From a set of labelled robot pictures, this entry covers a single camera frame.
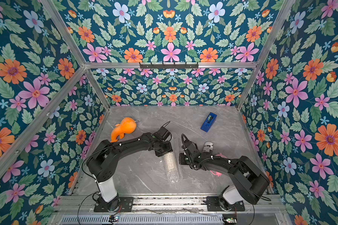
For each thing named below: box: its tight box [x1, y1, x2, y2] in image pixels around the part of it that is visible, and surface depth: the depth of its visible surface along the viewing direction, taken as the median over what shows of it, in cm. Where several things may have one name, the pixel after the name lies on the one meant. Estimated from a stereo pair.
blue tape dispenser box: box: [200, 112, 218, 133], surface depth 107 cm
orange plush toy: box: [110, 117, 137, 143], surface depth 100 cm
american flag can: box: [202, 141, 214, 153], surface depth 95 cm
